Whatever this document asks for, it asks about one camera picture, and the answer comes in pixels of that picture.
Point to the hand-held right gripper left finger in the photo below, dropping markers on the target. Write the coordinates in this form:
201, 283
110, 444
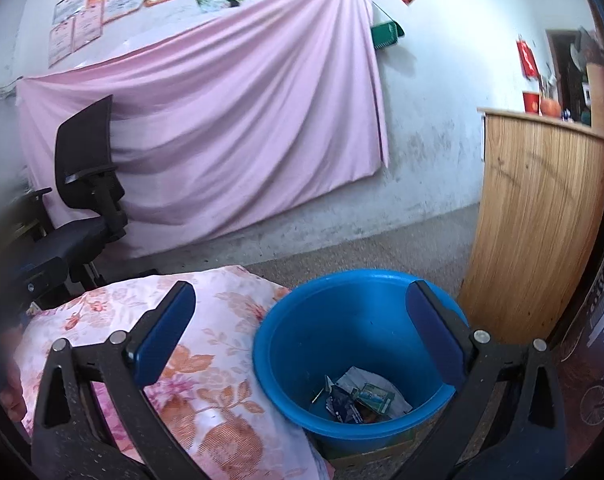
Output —
164, 330

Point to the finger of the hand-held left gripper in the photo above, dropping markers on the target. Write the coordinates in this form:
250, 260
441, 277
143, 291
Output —
44, 277

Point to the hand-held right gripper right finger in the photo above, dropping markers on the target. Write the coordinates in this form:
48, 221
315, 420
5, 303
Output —
434, 330

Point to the green packet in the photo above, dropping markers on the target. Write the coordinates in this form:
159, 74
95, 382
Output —
377, 395

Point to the white printed paper sheet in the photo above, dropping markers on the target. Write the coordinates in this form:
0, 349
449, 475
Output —
354, 375

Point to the blue plastic bucket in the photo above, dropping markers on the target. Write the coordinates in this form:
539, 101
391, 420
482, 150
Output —
332, 320

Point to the thin olive stick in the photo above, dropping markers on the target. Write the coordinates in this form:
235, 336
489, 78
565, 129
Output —
321, 392

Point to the person's left hand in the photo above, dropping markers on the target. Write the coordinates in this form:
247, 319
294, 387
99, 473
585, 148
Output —
13, 392

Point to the pink floral blanket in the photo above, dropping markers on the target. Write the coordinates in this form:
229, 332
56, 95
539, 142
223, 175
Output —
222, 320

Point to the black office chair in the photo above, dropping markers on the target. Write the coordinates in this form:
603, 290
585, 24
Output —
82, 135

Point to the wooden cabinet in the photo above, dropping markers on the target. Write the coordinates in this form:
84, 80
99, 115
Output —
532, 210

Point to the blue printed curtain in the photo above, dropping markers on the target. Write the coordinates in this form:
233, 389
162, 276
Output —
602, 320

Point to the small red cup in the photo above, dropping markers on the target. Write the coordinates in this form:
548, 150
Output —
531, 102

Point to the orange fruit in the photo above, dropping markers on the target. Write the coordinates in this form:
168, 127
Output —
550, 107

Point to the red hanging ornament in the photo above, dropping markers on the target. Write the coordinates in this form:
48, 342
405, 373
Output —
527, 57

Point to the green plastic basket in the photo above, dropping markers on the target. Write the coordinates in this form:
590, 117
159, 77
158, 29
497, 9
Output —
387, 35

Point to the pink sheet on wall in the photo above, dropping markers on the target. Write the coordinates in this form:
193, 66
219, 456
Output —
232, 110

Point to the group of wall certificates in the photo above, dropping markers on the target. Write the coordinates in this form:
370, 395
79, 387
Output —
122, 0

